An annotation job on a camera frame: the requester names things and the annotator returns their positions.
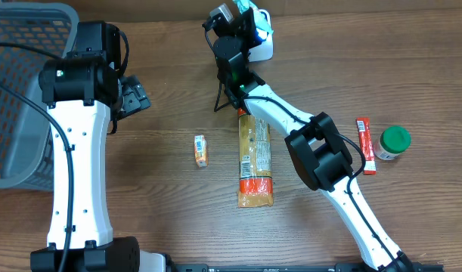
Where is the red snack stick package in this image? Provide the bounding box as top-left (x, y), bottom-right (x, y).
top-left (356, 117), bottom-right (377, 175)

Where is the grey plastic shopping basket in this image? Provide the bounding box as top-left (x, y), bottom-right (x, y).
top-left (0, 2), bottom-right (79, 191)

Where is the white barcode scanner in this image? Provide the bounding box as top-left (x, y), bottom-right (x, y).
top-left (249, 28), bottom-right (274, 62)

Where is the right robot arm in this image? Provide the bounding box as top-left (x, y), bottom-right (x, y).
top-left (203, 4), bottom-right (414, 271)

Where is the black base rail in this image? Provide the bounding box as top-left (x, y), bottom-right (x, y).
top-left (166, 262), bottom-right (445, 272)

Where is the light blue tissue pack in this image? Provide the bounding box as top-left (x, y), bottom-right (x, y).
top-left (233, 0), bottom-right (274, 41)

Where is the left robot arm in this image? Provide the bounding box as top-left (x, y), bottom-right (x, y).
top-left (30, 21), bottom-right (169, 271)

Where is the red and tan cracker package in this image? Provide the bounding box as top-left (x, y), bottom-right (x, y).
top-left (237, 109), bottom-right (274, 208)

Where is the green lid jar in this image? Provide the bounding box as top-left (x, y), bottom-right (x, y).
top-left (374, 125), bottom-right (411, 161)

